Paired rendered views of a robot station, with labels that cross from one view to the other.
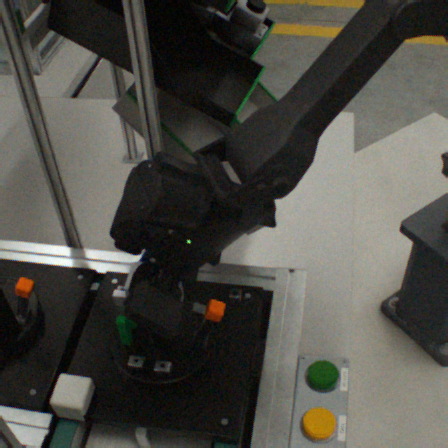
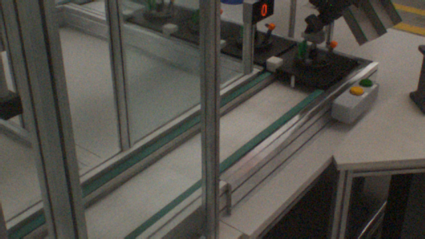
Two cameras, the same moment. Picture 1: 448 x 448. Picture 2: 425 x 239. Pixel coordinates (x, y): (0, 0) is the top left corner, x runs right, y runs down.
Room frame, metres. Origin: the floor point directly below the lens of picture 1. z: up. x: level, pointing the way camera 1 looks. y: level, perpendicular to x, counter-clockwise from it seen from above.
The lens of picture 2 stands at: (-1.32, -0.39, 1.84)
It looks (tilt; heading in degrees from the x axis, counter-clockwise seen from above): 28 degrees down; 23
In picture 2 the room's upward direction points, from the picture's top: 1 degrees clockwise
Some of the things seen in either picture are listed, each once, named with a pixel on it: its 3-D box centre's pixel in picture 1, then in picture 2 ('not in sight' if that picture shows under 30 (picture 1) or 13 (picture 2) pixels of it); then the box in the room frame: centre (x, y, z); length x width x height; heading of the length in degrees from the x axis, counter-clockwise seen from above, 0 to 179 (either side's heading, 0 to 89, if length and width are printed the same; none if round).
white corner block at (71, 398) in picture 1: (73, 397); (274, 64); (0.37, 0.21, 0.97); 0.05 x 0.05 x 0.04; 78
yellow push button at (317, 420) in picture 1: (319, 424); (356, 91); (0.32, -0.10, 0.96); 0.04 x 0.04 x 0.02
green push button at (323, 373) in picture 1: (322, 376); (365, 83); (0.39, -0.12, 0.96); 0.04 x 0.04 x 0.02
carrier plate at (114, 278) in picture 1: (164, 349); (311, 64); (0.45, 0.09, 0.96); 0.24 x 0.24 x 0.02; 78
